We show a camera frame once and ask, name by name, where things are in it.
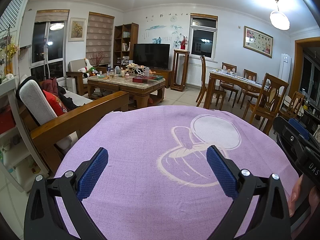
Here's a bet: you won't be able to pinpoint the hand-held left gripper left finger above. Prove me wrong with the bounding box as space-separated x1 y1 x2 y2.
24 147 109 240

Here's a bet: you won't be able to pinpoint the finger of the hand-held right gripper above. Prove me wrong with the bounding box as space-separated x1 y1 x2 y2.
274 116 307 164
289 118 320 153

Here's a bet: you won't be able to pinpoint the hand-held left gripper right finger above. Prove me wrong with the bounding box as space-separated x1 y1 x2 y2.
206 145 292 240

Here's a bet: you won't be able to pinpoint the person's right hand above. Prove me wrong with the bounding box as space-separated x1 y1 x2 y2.
288 174 304 217

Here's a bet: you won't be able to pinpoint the purple tablecloth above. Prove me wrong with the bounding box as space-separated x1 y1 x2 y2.
54 106 300 240

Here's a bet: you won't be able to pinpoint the white standing air conditioner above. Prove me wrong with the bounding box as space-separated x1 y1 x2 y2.
278 53 292 83

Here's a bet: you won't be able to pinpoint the wooden sofa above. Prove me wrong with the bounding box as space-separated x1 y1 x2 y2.
16 75 129 175

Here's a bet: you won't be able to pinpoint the dark clothes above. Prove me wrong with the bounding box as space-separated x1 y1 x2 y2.
42 77 85 110

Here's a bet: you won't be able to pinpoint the wooden dining table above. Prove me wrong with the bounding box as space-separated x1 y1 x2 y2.
204 69 269 117

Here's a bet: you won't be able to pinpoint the red cushion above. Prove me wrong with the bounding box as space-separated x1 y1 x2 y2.
42 89 69 117

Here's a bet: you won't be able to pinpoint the white shelf unit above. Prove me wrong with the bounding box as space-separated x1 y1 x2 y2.
0 77 49 193

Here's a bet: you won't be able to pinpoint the wooden coffee table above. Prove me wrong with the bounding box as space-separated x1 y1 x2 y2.
87 74 166 110

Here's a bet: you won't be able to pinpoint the white cushion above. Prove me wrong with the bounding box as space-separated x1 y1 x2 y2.
16 75 75 154

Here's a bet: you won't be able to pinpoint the framed floral picture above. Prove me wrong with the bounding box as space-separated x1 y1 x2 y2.
243 26 273 58

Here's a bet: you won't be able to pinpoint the red storage box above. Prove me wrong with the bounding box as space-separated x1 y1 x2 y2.
0 105 17 134

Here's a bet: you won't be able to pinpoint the white radiator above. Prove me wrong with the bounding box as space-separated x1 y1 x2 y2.
186 63 222 87

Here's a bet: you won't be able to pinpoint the goose plush toy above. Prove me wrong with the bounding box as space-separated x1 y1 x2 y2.
77 58 97 77

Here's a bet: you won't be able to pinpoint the white pendant lamp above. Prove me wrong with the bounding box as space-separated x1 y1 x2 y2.
269 0 290 30

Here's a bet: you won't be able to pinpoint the wooden armchair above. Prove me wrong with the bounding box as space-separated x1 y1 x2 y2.
66 59 108 95

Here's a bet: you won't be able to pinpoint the tall wooden plant stand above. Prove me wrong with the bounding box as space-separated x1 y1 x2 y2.
171 49 190 92

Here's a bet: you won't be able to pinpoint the wooden television cabinet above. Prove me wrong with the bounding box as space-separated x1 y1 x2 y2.
150 67 173 88

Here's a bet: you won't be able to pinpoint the small white-framed window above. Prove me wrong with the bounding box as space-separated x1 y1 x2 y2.
189 13 218 60

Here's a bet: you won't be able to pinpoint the black television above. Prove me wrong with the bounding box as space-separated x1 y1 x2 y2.
133 43 170 70

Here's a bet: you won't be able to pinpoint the wooden bookshelf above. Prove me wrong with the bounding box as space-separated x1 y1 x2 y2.
114 23 139 67

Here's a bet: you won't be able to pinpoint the beige roller blind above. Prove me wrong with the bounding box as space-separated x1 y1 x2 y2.
86 12 115 65

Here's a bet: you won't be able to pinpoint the balcony window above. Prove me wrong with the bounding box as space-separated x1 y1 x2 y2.
30 21 67 79

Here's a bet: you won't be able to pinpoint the sunflower picture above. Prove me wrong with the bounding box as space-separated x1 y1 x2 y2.
68 17 86 42

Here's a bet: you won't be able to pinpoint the yellow flowers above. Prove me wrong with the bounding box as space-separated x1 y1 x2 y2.
0 27 19 75

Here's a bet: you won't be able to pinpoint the white lattice panel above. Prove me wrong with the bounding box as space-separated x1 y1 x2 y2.
0 0 35 34

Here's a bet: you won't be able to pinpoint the wooden door frame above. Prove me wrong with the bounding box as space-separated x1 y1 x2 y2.
294 37 320 98

